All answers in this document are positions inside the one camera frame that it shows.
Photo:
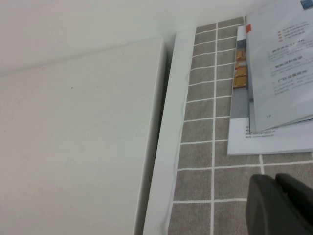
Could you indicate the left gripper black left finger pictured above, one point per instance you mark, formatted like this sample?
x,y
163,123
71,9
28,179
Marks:
x,y
266,210

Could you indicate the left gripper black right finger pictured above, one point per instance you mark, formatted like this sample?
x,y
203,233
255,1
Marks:
x,y
300,203

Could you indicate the magazine with orange panels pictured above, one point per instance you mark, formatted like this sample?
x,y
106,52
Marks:
x,y
281,73

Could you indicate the white booklet with QR codes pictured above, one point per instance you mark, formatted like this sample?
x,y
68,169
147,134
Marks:
x,y
256,144

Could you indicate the grey checked tablecloth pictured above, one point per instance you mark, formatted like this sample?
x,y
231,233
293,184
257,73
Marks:
x,y
203,147

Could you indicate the white side ledge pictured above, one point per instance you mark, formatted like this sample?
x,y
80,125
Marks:
x,y
171,122

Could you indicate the white flat side board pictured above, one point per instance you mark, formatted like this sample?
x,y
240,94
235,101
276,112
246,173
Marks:
x,y
73,134

